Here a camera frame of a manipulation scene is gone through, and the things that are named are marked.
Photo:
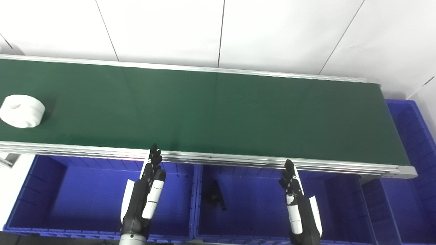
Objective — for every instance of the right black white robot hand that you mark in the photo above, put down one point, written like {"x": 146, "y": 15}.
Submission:
{"x": 305, "y": 217}

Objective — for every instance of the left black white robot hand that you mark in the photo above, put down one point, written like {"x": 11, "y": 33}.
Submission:
{"x": 138, "y": 204}

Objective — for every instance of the white round plastic part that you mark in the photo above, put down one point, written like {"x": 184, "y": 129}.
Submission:
{"x": 22, "y": 110}

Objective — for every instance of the blue plastic bin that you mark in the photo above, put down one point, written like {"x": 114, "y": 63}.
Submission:
{"x": 255, "y": 204}
{"x": 408, "y": 204}
{"x": 85, "y": 197}

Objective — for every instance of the black plastic part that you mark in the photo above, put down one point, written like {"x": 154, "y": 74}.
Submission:
{"x": 216, "y": 195}

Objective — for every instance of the green conveyor belt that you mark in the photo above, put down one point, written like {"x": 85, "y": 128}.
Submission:
{"x": 218, "y": 112}

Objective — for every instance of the aluminium conveyor support leg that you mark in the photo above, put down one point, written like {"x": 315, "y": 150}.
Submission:
{"x": 8, "y": 159}

